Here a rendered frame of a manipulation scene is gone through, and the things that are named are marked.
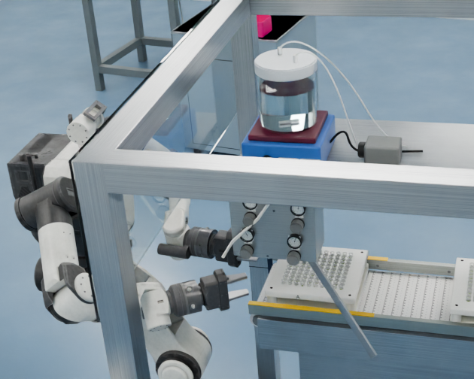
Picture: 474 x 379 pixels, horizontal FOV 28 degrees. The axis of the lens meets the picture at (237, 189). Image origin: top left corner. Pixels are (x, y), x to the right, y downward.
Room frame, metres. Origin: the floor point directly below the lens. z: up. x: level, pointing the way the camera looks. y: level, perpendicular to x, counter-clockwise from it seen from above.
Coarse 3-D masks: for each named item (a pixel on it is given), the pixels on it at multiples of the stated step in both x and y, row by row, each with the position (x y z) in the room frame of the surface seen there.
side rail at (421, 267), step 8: (376, 264) 2.26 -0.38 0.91; (384, 264) 2.25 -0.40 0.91; (392, 264) 2.24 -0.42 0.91; (400, 264) 2.24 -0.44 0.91; (408, 264) 2.23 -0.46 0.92; (416, 264) 2.22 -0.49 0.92; (424, 264) 2.22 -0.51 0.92; (432, 264) 2.21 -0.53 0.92; (440, 264) 2.21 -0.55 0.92; (448, 264) 2.21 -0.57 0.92; (416, 272) 2.22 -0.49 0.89; (424, 272) 2.22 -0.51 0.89; (432, 272) 2.21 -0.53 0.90; (440, 272) 2.20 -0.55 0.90; (448, 272) 2.20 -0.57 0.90
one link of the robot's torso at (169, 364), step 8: (168, 360) 2.24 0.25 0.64; (160, 368) 2.24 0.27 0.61; (168, 368) 2.22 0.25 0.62; (176, 368) 2.22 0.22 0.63; (184, 368) 2.21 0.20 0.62; (160, 376) 2.24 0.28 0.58; (168, 376) 2.22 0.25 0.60; (176, 376) 2.21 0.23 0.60; (184, 376) 2.21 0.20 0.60; (192, 376) 2.21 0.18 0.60
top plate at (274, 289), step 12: (348, 252) 2.26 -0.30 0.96; (360, 252) 2.25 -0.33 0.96; (276, 264) 2.23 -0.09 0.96; (360, 264) 2.19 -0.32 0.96; (276, 276) 2.17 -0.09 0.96; (348, 276) 2.14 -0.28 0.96; (360, 276) 2.13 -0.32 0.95; (276, 288) 2.11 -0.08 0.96; (288, 288) 2.10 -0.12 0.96; (300, 288) 2.10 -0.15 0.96; (312, 288) 2.09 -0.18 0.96; (324, 288) 2.09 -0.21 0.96; (348, 288) 2.08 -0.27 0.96; (312, 300) 2.06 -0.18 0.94; (324, 300) 2.05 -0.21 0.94; (348, 300) 2.03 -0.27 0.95
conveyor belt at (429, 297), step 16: (384, 272) 2.25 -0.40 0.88; (368, 288) 2.17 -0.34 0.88; (384, 288) 2.17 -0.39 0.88; (400, 288) 2.16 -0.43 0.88; (416, 288) 2.15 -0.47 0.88; (432, 288) 2.15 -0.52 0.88; (448, 288) 2.14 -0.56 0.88; (368, 304) 2.10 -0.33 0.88; (384, 304) 2.09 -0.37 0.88; (400, 304) 2.09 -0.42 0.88; (416, 304) 2.08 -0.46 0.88; (432, 304) 2.08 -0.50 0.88; (448, 304) 2.07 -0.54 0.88; (448, 320) 2.00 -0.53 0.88
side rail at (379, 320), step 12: (252, 312) 2.09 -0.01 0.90; (264, 312) 2.08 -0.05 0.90; (276, 312) 2.07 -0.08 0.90; (288, 312) 2.06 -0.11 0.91; (300, 312) 2.05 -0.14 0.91; (312, 312) 2.04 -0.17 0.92; (360, 324) 2.00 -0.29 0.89; (372, 324) 1.99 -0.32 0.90; (384, 324) 1.98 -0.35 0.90; (396, 324) 1.97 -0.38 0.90; (408, 324) 1.96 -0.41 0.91; (420, 324) 1.95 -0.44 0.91; (432, 324) 1.95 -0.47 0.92; (444, 324) 1.94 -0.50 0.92; (456, 324) 1.93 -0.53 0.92; (468, 324) 1.93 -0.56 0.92; (468, 336) 1.92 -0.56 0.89
